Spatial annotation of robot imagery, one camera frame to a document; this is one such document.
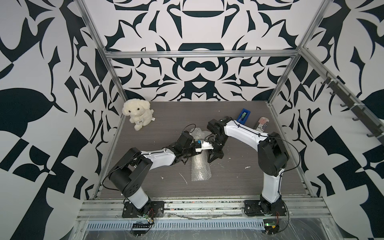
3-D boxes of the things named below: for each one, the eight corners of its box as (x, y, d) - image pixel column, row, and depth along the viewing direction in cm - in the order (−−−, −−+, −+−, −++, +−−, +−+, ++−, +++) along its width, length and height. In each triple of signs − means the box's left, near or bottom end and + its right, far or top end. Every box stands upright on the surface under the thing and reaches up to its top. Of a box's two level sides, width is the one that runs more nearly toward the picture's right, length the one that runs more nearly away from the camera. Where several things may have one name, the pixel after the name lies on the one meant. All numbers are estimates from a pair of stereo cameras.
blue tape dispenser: (234, 123, 108) (236, 118, 104) (240, 112, 115) (242, 107, 110) (243, 127, 106) (245, 122, 102) (249, 116, 112) (251, 111, 108)
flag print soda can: (254, 128, 106) (255, 125, 104) (259, 118, 112) (261, 115, 110) (262, 132, 104) (264, 130, 102) (268, 122, 110) (269, 119, 107)
